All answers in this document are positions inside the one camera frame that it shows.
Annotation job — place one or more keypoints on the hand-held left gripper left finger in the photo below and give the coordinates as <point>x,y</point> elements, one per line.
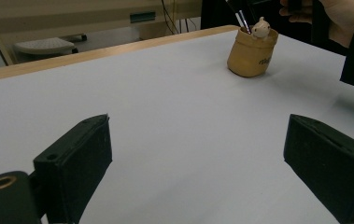
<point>72,168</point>

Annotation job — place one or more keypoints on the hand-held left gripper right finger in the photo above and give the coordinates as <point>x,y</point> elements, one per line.
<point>330,168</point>

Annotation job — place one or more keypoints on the large black makeup brush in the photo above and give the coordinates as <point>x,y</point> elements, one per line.
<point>242,19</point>

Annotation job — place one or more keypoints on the tan brush holder with figurine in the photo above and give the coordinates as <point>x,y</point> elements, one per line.
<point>249,59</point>

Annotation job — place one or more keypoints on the grey footrest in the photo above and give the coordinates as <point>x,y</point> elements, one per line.
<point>44,46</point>

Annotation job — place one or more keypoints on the light wooden desk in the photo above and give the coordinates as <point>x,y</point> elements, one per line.
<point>72,18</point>

